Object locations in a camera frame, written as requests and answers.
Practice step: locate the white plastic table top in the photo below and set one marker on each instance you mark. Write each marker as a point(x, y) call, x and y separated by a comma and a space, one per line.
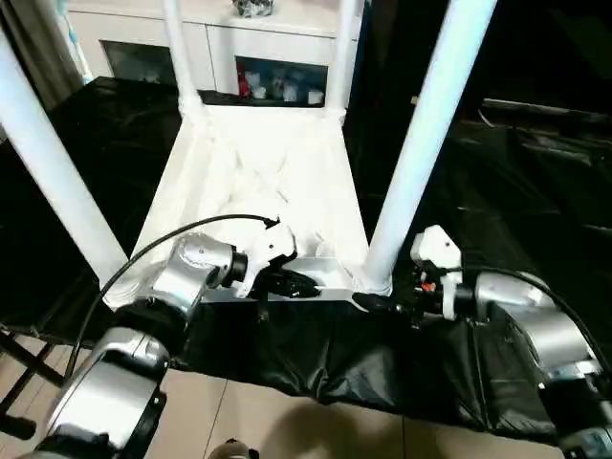
point(258, 167)

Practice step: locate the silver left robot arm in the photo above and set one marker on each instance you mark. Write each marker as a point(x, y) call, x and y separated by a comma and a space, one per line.
point(143, 334)

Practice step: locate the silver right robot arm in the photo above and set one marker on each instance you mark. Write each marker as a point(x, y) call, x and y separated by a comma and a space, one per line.
point(550, 325)

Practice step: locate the black work surface mat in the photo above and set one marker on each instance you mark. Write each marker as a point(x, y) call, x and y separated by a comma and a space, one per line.
point(526, 201)

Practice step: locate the white jar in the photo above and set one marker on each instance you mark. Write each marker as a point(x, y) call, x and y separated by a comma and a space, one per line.
point(313, 96)
point(259, 92)

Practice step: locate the red bottle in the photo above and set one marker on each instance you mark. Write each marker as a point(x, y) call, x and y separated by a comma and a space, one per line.
point(245, 85)

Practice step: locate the white glass door cabinet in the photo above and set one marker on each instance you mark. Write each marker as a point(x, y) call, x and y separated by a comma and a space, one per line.
point(215, 38)

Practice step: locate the dark patterned object on cabinet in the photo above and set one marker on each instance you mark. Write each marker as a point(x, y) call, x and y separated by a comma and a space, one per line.
point(252, 7)

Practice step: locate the grey curtain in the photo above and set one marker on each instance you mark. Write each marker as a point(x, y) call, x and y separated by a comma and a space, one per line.
point(43, 52)

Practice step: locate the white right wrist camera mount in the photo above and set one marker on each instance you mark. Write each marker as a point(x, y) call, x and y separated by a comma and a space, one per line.
point(440, 248)

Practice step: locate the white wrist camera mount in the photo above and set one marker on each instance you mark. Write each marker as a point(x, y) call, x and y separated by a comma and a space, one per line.
point(270, 246)
point(440, 248)

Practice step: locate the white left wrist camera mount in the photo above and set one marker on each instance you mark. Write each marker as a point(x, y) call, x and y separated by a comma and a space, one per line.
point(270, 246)

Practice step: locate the black metal frame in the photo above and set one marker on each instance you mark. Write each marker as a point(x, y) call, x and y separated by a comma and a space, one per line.
point(550, 111)

